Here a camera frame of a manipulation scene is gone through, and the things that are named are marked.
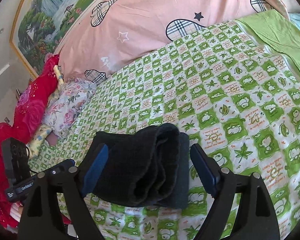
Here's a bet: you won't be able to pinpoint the framed landscape painting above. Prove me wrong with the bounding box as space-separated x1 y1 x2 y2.
9 0 102 77

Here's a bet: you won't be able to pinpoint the black pants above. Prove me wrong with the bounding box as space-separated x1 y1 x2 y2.
78 122 191 210

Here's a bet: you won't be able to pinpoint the white floral pillow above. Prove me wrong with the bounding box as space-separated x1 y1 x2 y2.
42 77 97 138

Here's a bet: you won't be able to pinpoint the plain green bedsheet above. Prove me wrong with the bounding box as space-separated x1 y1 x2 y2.
237 9 300 78

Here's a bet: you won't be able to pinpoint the red rose-patterned pillow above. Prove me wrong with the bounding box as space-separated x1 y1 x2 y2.
0 54 59 228

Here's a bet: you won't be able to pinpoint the left hand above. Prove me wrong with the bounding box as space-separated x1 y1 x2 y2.
10 202 23 222

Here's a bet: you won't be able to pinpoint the pink heart-patterned duvet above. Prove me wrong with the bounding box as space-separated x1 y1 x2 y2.
59 0 288 79

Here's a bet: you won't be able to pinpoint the green white patterned quilt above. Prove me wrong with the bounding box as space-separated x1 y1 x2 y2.
29 21 300 239

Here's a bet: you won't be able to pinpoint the black tracking camera box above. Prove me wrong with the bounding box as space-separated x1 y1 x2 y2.
1 138 31 187

